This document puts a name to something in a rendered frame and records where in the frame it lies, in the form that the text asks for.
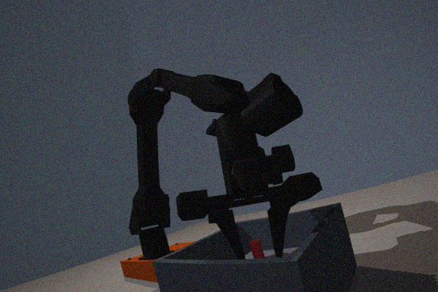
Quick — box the dark red peg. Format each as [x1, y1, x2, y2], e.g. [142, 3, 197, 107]
[249, 239, 265, 258]

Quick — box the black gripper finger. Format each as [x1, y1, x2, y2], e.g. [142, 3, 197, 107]
[209, 209, 246, 260]
[268, 198, 298, 258]

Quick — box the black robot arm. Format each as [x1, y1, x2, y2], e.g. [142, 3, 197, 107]
[128, 68, 303, 261]

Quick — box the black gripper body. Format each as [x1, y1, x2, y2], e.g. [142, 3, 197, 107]
[176, 142, 322, 221]

